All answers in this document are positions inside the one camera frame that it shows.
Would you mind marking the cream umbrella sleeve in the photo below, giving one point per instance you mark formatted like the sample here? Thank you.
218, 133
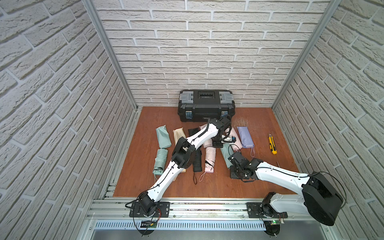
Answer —
178, 133

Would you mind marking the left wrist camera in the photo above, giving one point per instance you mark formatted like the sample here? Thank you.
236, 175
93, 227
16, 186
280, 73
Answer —
225, 132

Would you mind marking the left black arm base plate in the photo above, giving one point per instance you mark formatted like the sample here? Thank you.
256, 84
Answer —
161, 210

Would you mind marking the aluminium mounting rail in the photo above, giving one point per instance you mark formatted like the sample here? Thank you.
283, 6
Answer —
185, 214

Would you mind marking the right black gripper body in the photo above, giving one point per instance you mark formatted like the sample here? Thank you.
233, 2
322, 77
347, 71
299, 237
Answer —
235, 173

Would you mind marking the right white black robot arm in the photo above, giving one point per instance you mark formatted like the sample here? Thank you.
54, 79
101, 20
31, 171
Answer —
313, 195

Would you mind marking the mint green sleeved umbrella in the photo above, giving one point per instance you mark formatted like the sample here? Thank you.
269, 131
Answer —
227, 150

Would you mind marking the black plastic toolbox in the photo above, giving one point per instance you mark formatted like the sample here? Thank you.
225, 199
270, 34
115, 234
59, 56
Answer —
201, 105

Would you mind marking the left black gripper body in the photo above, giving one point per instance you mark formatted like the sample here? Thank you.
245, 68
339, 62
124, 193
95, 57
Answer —
217, 142

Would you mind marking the yellow utility knife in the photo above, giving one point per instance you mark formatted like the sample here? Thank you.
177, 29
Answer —
272, 145

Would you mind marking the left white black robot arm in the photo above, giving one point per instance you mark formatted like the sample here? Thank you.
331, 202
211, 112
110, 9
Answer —
182, 158

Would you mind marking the lavender sleeved umbrella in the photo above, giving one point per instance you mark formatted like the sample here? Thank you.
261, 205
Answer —
246, 139

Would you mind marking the black sleeved umbrella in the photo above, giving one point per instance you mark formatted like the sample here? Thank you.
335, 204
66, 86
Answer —
197, 164

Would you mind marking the light pink sleeved umbrella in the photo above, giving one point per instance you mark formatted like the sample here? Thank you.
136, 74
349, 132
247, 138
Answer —
236, 145

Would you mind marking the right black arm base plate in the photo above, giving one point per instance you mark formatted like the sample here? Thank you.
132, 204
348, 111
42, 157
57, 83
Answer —
260, 210

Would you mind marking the black umbrella sleeve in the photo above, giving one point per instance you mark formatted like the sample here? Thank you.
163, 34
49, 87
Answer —
193, 131

